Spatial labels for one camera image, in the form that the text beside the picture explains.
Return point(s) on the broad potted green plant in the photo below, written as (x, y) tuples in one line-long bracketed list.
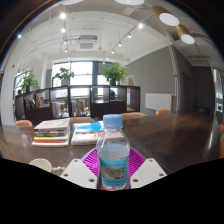
[(114, 72)]

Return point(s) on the group of round ceiling panels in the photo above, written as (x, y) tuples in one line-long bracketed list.
[(169, 19)]

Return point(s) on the ceiling air conditioner unit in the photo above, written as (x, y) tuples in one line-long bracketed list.
[(87, 43)]

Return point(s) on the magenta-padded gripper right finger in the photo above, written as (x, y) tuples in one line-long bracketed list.
[(148, 172)]

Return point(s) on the bushy potted green plant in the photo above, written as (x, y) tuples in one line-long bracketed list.
[(29, 81)]

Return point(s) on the cream ceramic mug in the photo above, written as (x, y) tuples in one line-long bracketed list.
[(40, 164)]

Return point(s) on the stack of books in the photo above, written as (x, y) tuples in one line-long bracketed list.
[(51, 131)]

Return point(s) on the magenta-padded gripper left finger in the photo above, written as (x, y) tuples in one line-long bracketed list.
[(77, 173)]

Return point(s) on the clear blue-capped water bottle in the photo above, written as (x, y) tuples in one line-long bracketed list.
[(112, 156)]

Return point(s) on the group of orange chairs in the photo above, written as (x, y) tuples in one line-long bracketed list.
[(81, 120)]

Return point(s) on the blue-covered book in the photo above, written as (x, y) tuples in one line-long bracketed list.
[(89, 126)]

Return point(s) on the low dark shelf unit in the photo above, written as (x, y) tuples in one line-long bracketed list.
[(103, 108)]

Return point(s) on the white wall radiator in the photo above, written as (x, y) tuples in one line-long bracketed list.
[(158, 101)]

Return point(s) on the small potted green plant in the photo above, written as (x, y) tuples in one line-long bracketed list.
[(65, 75)]

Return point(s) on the group of ceiling spotlights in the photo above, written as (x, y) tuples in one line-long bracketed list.
[(62, 15)]

